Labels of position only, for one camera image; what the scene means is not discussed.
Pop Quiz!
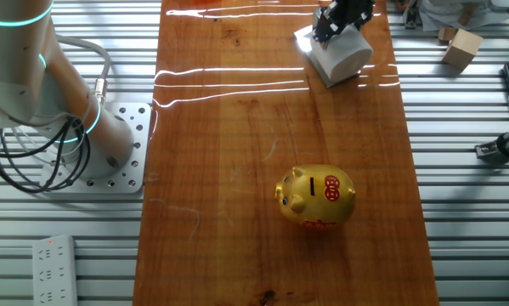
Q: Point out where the black cable bundle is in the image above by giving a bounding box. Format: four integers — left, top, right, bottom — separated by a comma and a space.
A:
0, 116, 92, 195

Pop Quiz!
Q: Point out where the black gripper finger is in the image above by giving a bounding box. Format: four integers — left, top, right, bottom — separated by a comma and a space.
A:
355, 11, 376, 31
312, 10, 343, 45

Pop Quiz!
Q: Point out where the white paper roll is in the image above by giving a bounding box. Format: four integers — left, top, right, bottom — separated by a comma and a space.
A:
308, 23, 374, 84

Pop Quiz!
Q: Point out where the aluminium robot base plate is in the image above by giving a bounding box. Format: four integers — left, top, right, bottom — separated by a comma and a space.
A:
39, 101, 153, 195

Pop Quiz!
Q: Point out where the grey cable metal connector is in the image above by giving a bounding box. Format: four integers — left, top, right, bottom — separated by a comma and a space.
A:
54, 35, 112, 105

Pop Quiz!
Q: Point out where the small wooden block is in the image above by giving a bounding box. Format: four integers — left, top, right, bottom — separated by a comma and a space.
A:
438, 25, 458, 43

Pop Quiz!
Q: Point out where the white power strip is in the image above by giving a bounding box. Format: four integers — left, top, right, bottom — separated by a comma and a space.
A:
31, 234, 79, 306

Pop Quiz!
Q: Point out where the grey cloth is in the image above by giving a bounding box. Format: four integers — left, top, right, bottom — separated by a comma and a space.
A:
419, 0, 509, 31

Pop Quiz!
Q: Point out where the black clamp tool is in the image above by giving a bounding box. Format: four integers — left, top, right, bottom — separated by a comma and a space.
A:
474, 129, 509, 165

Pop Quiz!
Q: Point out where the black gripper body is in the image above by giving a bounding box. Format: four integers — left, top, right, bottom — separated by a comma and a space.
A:
330, 0, 376, 25

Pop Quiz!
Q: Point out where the tan wooden piece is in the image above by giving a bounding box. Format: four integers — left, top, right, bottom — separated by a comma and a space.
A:
457, 3, 476, 26

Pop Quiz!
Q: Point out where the gold piggy bank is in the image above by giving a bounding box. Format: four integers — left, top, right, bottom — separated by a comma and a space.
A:
274, 163, 358, 230

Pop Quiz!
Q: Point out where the metal roll holder shelf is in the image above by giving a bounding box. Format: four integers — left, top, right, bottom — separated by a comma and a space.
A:
293, 24, 338, 89

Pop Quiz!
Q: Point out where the large wooden block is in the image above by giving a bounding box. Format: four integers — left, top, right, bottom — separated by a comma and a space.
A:
442, 28, 484, 72

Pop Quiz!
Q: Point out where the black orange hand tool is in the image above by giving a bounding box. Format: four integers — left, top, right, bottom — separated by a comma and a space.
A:
400, 0, 421, 30

